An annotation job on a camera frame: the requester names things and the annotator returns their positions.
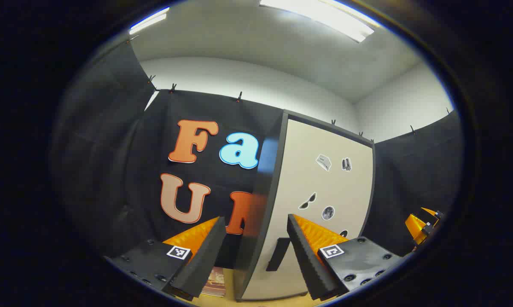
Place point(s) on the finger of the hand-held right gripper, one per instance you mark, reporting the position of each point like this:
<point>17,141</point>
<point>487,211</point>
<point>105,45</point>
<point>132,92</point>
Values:
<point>433,215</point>
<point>415,228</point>

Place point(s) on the ceiling light panel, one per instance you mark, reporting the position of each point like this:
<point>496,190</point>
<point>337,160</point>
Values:
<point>149,21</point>
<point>320,17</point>

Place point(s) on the black backdrop cloth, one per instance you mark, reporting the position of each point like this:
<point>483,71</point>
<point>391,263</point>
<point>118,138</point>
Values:
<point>111,149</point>

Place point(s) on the stack of books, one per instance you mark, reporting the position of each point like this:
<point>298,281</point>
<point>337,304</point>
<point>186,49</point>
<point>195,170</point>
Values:
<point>214,283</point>

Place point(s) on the grey cabinet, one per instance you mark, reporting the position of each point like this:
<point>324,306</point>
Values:
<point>260,192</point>

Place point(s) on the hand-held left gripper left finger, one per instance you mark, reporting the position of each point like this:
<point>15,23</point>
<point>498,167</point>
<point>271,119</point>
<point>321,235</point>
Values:
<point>205,260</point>

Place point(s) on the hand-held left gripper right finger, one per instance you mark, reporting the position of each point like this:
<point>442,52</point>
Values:
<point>305,264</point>

